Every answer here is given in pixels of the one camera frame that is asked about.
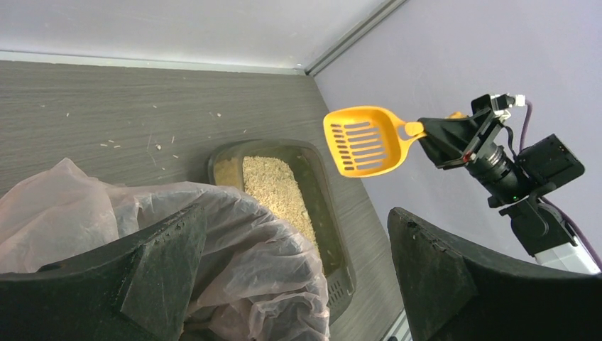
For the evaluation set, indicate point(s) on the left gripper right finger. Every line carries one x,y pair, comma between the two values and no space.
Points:
454,289

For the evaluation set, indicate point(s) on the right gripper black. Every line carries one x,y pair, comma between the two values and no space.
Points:
453,143

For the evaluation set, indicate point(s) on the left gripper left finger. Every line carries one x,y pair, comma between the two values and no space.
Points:
136,288

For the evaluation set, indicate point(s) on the orange plastic litter scoop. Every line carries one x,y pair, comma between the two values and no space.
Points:
367,141

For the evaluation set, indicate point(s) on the translucent trash bag liner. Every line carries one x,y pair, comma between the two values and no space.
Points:
258,277

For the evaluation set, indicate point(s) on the dark translucent litter box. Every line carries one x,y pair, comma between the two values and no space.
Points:
289,178

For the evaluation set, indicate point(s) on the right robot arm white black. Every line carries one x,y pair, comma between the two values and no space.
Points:
516,182

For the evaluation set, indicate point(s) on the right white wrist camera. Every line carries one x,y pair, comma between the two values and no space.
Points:
500,104

